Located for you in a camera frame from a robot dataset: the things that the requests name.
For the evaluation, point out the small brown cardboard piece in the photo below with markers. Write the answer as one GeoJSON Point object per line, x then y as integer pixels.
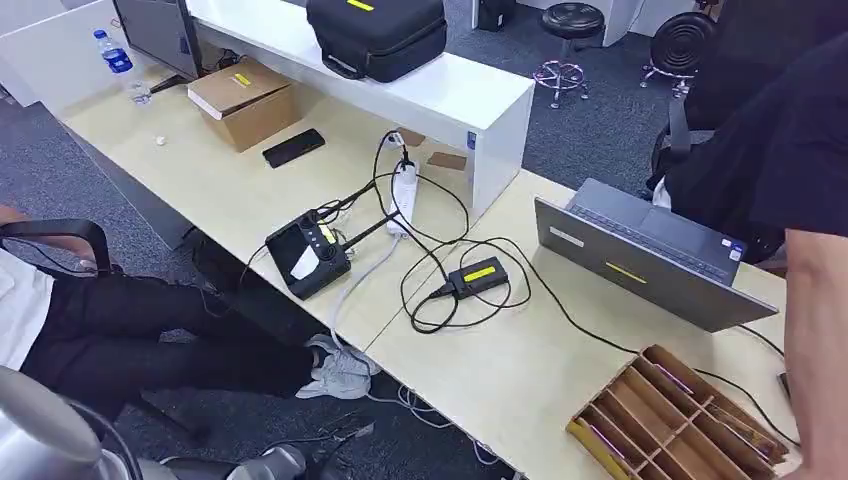
{"type": "Point", "coordinates": [412, 136]}

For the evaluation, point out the black ribbed round stool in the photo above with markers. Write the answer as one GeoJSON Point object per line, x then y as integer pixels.
{"type": "Point", "coordinates": [682, 43]}

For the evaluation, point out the black chair armrest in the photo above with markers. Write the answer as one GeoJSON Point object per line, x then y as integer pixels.
{"type": "Point", "coordinates": [60, 228]}

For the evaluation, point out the white desk shelf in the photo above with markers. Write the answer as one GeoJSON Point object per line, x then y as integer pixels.
{"type": "Point", "coordinates": [457, 99]}

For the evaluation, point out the person in white shirt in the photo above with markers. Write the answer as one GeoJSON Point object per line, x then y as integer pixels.
{"type": "Point", "coordinates": [132, 344]}

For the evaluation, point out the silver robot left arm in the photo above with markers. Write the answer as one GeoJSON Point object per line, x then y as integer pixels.
{"type": "Point", "coordinates": [46, 430]}

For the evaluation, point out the black smartphone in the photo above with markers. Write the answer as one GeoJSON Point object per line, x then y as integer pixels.
{"type": "Point", "coordinates": [293, 148]}

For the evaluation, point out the dark computer monitor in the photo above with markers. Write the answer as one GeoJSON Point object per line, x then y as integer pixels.
{"type": "Point", "coordinates": [159, 33]}

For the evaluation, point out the black power adapter yellow label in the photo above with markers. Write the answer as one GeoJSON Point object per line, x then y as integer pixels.
{"type": "Point", "coordinates": [478, 276]}

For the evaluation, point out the black box on floor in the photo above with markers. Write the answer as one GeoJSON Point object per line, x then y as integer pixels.
{"type": "Point", "coordinates": [493, 13]}

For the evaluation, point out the person in black shirt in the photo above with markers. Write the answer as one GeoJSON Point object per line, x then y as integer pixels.
{"type": "Point", "coordinates": [775, 132]}

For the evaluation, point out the black external drive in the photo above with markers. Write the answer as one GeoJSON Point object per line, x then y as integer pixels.
{"type": "Point", "coordinates": [785, 385]}

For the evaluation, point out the black carrying case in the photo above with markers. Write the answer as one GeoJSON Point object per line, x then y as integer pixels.
{"type": "Point", "coordinates": [381, 33]}

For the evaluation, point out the large brown cardboard piece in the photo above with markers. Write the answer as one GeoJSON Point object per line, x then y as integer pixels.
{"type": "Point", "coordinates": [447, 161]}

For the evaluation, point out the wooden card box with dividers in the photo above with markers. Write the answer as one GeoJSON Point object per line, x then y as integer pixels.
{"type": "Point", "coordinates": [669, 424]}

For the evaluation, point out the grey laptop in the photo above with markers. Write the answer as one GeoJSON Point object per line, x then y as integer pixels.
{"type": "Point", "coordinates": [649, 268]}

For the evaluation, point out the clear water bottle blue label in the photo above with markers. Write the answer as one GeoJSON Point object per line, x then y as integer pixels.
{"type": "Point", "coordinates": [118, 61]}

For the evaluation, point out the brown cardboard box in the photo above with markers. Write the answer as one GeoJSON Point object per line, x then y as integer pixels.
{"type": "Point", "coordinates": [248, 102]}

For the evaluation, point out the black round stool chrome base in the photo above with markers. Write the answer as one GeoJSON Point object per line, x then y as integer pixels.
{"type": "Point", "coordinates": [571, 23]}

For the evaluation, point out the white power strip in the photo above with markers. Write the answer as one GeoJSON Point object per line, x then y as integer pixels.
{"type": "Point", "coordinates": [404, 197]}

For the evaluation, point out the black remote controller with antennas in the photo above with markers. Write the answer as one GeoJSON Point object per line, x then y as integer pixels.
{"type": "Point", "coordinates": [303, 258]}

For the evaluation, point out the black office chair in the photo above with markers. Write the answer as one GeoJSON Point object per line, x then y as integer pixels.
{"type": "Point", "coordinates": [679, 142]}

